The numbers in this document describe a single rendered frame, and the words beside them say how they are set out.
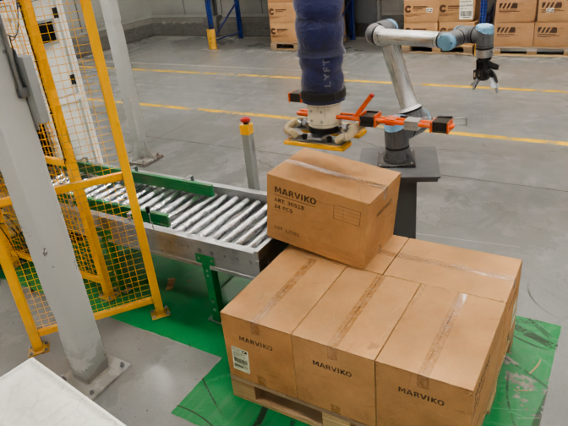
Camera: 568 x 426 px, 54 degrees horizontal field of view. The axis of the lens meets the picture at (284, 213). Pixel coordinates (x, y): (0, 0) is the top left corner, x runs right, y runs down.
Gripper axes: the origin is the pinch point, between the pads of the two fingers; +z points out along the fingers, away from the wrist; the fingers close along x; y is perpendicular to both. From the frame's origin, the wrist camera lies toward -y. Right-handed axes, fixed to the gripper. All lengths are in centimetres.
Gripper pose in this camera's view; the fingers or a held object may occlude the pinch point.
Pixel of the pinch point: (485, 91)
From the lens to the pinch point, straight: 338.5
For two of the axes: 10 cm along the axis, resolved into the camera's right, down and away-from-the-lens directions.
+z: 1.5, 8.7, 4.8
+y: -7.5, 4.1, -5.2
